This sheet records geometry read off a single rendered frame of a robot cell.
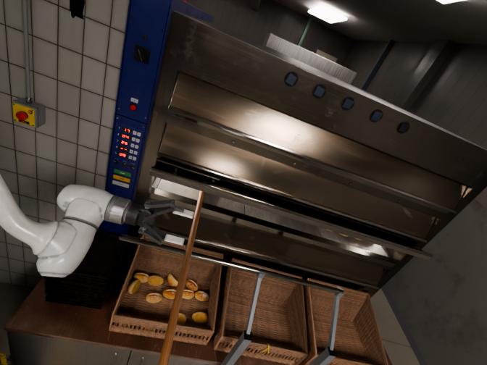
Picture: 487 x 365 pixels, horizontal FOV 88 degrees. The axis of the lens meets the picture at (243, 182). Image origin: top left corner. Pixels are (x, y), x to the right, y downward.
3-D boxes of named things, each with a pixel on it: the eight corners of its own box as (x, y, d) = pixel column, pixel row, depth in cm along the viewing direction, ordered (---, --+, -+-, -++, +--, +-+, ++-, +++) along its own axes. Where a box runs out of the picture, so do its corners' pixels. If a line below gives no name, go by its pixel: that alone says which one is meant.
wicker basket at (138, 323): (135, 261, 176) (142, 232, 163) (212, 277, 189) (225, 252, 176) (106, 332, 135) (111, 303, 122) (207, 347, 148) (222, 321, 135)
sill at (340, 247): (150, 191, 155) (151, 186, 153) (388, 261, 192) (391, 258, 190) (147, 197, 150) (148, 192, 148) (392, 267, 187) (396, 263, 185)
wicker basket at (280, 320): (219, 280, 189) (231, 256, 175) (286, 298, 199) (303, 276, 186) (211, 350, 147) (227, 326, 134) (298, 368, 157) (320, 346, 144)
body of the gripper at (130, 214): (133, 197, 88) (159, 204, 90) (130, 214, 92) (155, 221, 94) (125, 210, 82) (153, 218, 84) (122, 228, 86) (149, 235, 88)
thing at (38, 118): (23, 116, 124) (22, 97, 119) (46, 124, 126) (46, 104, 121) (11, 121, 117) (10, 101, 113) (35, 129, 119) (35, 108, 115)
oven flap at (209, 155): (158, 155, 135) (169, 118, 132) (420, 239, 172) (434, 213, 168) (157, 156, 130) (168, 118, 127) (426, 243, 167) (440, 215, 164)
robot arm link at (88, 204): (118, 200, 93) (102, 234, 86) (73, 187, 90) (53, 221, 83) (115, 187, 84) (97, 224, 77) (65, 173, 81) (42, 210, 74)
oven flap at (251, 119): (169, 109, 123) (181, 68, 119) (449, 211, 159) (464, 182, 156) (167, 108, 118) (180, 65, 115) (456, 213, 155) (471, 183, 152)
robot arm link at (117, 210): (114, 209, 92) (131, 214, 93) (103, 226, 84) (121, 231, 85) (117, 190, 88) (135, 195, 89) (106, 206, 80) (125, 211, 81)
